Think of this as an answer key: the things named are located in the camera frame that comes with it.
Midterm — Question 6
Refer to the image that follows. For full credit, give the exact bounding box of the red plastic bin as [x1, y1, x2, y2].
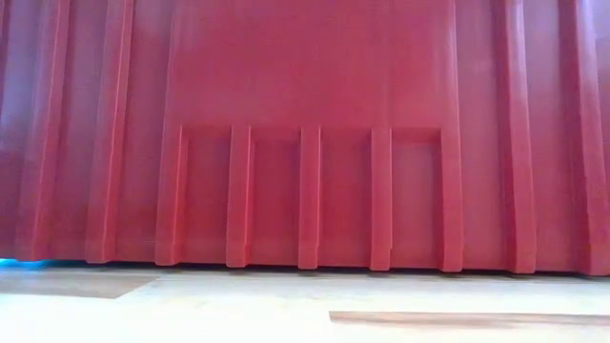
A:
[0, 0, 610, 277]

